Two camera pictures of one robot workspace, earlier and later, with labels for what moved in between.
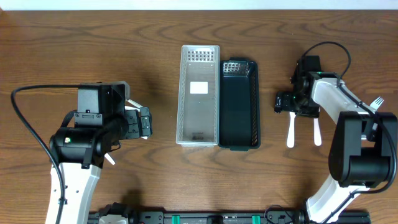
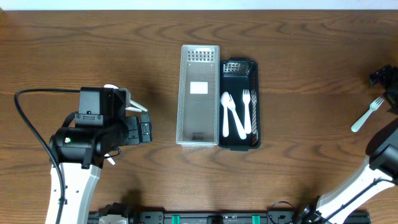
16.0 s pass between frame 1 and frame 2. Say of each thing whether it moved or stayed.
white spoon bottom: stayed
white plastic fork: moved
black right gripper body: moved
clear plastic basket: stayed
